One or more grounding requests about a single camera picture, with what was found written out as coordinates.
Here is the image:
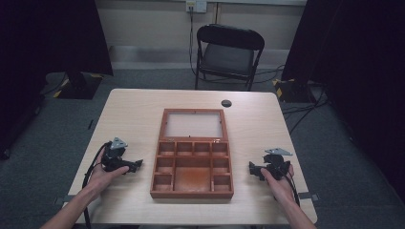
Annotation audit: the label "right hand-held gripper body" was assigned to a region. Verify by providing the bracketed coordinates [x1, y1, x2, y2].
[261, 147, 293, 181]

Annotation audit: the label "black wall power cable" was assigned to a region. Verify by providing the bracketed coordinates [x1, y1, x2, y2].
[188, 5, 204, 80]

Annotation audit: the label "brown wooden compartment box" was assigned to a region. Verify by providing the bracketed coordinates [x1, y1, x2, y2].
[149, 108, 235, 200]

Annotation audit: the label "black floor cables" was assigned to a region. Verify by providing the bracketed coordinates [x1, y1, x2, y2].
[281, 85, 333, 135]

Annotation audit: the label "black folding chair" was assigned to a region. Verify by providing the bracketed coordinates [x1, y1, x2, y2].
[194, 23, 266, 93]

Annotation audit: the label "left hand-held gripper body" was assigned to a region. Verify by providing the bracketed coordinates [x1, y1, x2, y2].
[100, 136, 132, 174]

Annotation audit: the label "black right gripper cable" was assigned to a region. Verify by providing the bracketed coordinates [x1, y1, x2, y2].
[280, 173, 301, 208]

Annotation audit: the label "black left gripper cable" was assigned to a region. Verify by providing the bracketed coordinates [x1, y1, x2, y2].
[81, 141, 113, 229]

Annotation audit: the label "person's right hand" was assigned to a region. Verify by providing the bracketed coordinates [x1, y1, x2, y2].
[260, 163, 296, 205]

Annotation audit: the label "white wall outlet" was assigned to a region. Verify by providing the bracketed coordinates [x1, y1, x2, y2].
[185, 0, 208, 14]

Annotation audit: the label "person's left hand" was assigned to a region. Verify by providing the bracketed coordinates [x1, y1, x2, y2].
[86, 148, 130, 198]

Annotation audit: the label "grey table bracket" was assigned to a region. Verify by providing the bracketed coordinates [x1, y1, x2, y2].
[53, 194, 76, 206]
[297, 191, 320, 202]

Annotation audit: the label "black stand base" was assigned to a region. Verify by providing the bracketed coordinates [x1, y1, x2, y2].
[53, 72, 104, 101]
[272, 77, 321, 104]

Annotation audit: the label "dark curtain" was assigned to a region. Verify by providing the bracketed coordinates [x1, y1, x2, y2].
[281, 0, 405, 195]
[0, 0, 115, 160]

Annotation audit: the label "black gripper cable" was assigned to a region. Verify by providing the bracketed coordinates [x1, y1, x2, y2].
[81, 141, 113, 229]
[280, 173, 301, 208]

